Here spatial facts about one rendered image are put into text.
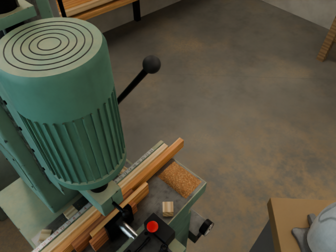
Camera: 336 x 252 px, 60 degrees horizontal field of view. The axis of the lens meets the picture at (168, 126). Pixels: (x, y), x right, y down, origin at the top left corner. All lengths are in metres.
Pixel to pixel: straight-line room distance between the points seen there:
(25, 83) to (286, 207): 1.09
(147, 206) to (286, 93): 2.10
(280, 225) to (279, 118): 1.44
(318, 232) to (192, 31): 2.74
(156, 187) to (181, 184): 0.08
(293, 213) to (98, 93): 1.00
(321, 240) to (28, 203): 0.99
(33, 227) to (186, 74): 2.08
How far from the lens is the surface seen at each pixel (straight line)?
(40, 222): 1.13
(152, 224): 0.80
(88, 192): 0.81
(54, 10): 0.83
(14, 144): 0.82
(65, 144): 0.54
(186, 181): 0.97
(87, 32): 0.52
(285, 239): 1.24
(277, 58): 3.22
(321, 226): 1.08
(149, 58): 0.54
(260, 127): 2.45
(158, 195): 0.97
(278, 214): 1.28
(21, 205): 1.19
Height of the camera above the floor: 1.76
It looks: 49 degrees down
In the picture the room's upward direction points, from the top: straight up
